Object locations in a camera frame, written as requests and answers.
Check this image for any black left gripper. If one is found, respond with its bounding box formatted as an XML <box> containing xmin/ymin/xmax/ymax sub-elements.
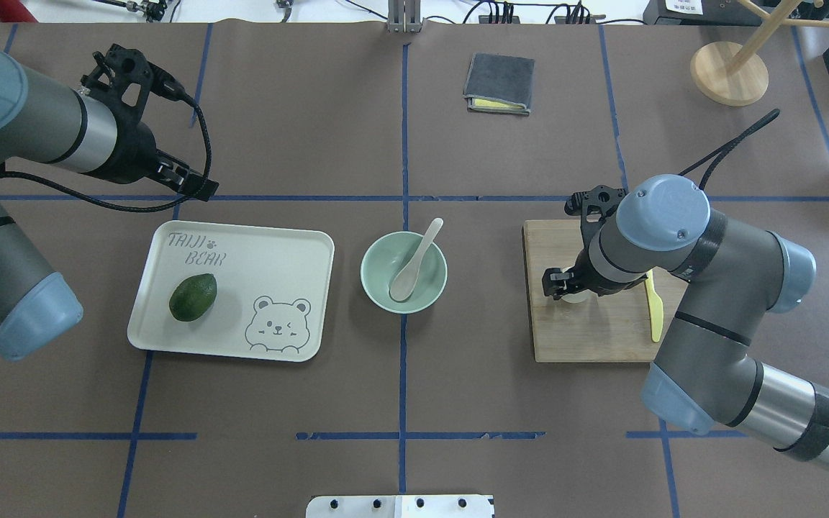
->
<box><xmin>126</xmin><ymin>129</ymin><xmax>219</xmax><ymax>202</ymax></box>

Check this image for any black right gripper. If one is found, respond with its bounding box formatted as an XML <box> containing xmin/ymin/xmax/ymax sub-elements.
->
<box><xmin>543</xmin><ymin>252</ymin><xmax>602</xmax><ymax>299</ymax></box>

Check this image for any white ceramic spoon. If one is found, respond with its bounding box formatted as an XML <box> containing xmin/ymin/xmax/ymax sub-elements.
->
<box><xmin>389</xmin><ymin>217</ymin><xmax>444</xmax><ymax>302</ymax></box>

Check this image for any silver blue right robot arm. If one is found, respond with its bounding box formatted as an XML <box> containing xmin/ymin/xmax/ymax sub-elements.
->
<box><xmin>540</xmin><ymin>174</ymin><xmax>829</xmax><ymax>471</ymax></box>

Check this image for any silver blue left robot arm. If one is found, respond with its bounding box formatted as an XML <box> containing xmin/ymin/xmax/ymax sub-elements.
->
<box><xmin>0</xmin><ymin>44</ymin><xmax>218</xmax><ymax>361</ymax></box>

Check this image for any mint green bowl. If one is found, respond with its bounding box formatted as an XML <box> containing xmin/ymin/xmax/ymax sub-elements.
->
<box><xmin>360</xmin><ymin>232</ymin><xmax>448</xmax><ymax>314</ymax></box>

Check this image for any bamboo cutting board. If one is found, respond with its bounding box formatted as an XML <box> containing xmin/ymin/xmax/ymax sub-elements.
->
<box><xmin>522</xmin><ymin>219</ymin><xmax>659</xmax><ymax>362</ymax></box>

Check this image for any yellow plastic knife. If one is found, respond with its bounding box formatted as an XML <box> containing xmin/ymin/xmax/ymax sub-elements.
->
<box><xmin>644</xmin><ymin>270</ymin><xmax>664</xmax><ymax>344</ymax></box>

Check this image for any green avocado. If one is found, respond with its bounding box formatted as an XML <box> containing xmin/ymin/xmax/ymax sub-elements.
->
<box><xmin>168</xmin><ymin>273</ymin><xmax>218</xmax><ymax>322</ymax></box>

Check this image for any cream bear serving tray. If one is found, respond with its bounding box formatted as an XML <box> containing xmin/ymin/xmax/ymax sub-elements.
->
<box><xmin>126</xmin><ymin>221</ymin><xmax>335</xmax><ymax>362</ymax></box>

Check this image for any yellow sponge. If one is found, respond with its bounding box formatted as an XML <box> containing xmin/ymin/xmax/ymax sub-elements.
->
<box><xmin>467</xmin><ymin>97</ymin><xmax>531</xmax><ymax>116</ymax></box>

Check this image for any red bottle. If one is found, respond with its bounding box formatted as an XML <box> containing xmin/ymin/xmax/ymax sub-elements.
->
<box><xmin>0</xmin><ymin>0</ymin><xmax>37</xmax><ymax>23</ymax></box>

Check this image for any wooden mug tree stand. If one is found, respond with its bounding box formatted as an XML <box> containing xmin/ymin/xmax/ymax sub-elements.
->
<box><xmin>689</xmin><ymin>1</ymin><xmax>829</xmax><ymax>107</ymax></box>

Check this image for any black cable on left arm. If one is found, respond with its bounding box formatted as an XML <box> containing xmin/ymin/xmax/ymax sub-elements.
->
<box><xmin>0</xmin><ymin>86</ymin><xmax>214</xmax><ymax>214</ymax></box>

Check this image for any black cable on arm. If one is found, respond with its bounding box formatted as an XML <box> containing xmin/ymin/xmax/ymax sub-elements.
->
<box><xmin>0</xmin><ymin>86</ymin><xmax>214</xmax><ymax>214</ymax></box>
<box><xmin>677</xmin><ymin>108</ymin><xmax>781</xmax><ymax>189</ymax></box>

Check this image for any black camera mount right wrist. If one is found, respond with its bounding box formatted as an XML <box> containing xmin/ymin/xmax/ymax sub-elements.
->
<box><xmin>563</xmin><ymin>186</ymin><xmax>628</xmax><ymax>248</ymax></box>

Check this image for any black camera mount wrist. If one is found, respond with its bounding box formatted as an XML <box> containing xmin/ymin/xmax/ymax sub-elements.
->
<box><xmin>563</xmin><ymin>186</ymin><xmax>628</xmax><ymax>248</ymax></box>
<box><xmin>80</xmin><ymin>44</ymin><xmax>189</xmax><ymax>114</ymax></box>

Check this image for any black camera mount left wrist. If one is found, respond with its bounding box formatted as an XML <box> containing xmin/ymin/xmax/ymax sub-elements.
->
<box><xmin>80</xmin><ymin>44</ymin><xmax>189</xmax><ymax>114</ymax></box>

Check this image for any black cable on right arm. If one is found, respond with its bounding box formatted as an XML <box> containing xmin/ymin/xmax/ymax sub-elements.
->
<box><xmin>677</xmin><ymin>108</ymin><xmax>781</xmax><ymax>189</ymax></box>

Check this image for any aluminium frame post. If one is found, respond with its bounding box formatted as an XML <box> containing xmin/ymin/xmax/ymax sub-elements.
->
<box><xmin>386</xmin><ymin>0</ymin><xmax>423</xmax><ymax>34</ymax></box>

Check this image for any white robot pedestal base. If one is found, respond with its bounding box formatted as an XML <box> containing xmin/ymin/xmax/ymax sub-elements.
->
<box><xmin>305</xmin><ymin>493</ymin><xmax>496</xmax><ymax>517</ymax></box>

